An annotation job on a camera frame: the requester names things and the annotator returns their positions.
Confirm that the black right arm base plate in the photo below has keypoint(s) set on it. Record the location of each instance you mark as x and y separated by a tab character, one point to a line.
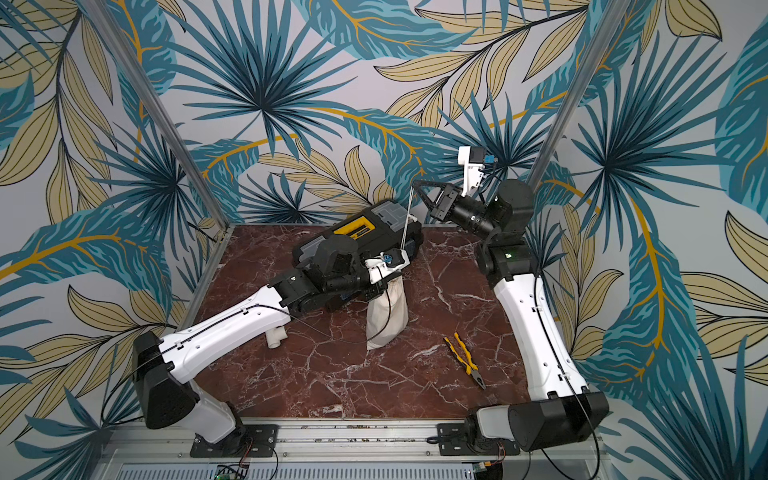
454	439

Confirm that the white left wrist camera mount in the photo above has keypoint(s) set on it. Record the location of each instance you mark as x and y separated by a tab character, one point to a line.
387	265

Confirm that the aluminium frame post right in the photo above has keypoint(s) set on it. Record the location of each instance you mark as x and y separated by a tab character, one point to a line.
598	44

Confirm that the yellow black pliers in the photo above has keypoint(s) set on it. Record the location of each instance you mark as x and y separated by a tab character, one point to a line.
462	354

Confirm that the cream cloth drawstring bag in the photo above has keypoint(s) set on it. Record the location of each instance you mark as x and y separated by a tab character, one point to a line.
387	314

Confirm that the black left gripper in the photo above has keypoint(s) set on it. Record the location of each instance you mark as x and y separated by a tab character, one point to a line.
377	291

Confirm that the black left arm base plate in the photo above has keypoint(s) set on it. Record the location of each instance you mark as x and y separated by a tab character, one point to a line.
249	441

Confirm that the white PVC pipe tee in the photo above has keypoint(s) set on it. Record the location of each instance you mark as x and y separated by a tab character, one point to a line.
275	336

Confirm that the aluminium frame post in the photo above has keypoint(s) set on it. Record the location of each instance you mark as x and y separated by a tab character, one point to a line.
598	44
109	31

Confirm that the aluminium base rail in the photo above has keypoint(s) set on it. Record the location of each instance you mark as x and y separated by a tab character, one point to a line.
341	449

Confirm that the aluminium frame post left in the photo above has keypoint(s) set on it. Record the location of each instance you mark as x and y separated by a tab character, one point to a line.
109	31

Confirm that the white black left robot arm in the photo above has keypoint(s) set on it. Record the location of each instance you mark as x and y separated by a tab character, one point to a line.
166	368

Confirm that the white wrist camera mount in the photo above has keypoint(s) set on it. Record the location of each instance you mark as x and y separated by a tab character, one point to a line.
387	265
476	162

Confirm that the black plastic toolbox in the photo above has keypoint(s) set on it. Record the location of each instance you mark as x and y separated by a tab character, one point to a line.
366	240

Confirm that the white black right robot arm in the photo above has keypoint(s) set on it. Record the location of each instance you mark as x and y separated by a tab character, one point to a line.
562	409

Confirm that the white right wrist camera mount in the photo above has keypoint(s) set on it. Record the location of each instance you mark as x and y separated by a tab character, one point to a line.
476	162

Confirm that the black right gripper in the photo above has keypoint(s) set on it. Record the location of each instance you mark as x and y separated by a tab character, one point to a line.
447	203

